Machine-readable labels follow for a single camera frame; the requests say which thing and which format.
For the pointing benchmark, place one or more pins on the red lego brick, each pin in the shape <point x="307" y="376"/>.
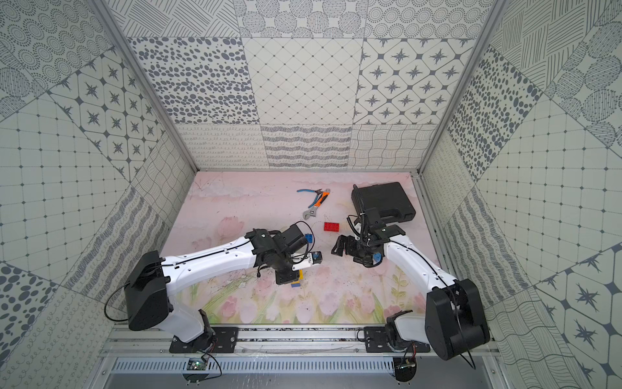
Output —
<point x="331" y="227"/>

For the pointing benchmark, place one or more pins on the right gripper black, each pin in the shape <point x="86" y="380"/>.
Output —
<point x="350" y="241"/>

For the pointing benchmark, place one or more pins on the blue handled pliers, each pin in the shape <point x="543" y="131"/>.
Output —
<point x="316" y="192"/>

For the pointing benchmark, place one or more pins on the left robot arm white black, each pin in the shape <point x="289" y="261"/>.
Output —
<point x="152" y="286"/>

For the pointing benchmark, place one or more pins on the controller board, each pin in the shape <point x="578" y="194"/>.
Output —
<point x="196" y="371"/>
<point x="404" y="369"/>

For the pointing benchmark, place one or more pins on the pink floral table mat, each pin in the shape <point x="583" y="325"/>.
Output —
<point x="221" y="207"/>

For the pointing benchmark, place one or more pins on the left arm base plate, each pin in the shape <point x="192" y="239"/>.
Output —
<point x="219" y="340"/>

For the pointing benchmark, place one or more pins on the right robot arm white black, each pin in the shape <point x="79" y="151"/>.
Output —
<point x="454" y="321"/>

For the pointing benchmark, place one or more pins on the right controller board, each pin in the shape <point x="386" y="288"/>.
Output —
<point x="404" y="369"/>

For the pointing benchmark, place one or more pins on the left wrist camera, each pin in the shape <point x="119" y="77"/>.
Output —
<point x="312" y="259"/>

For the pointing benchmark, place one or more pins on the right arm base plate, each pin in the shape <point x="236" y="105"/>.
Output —
<point x="377" y="339"/>

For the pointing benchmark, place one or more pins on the black plastic tool case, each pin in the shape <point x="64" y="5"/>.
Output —
<point x="389" y="201"/>

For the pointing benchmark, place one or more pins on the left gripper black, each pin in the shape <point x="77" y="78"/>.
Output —
<point x="286" y="275"/>

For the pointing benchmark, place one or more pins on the left controller board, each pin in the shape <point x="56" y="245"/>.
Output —
<point x="196" y="371"/>

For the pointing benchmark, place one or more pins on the orange adjustable wrench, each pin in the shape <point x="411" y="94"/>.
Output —
<point x="318" y="201"/>

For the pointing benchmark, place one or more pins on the aluminium rail frame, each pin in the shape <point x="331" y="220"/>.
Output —
<point x="253" y="341"/>

